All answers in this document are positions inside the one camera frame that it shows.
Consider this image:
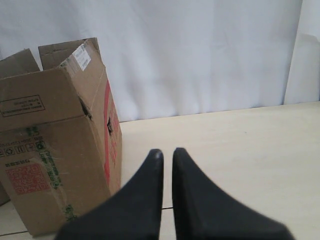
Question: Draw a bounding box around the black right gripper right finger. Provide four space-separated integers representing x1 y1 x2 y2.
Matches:
172 147 293 240

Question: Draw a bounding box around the tall printed cardboard box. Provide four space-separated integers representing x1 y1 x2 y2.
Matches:
0 37 122 236

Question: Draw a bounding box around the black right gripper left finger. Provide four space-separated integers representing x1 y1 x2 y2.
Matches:
55 149 164 240

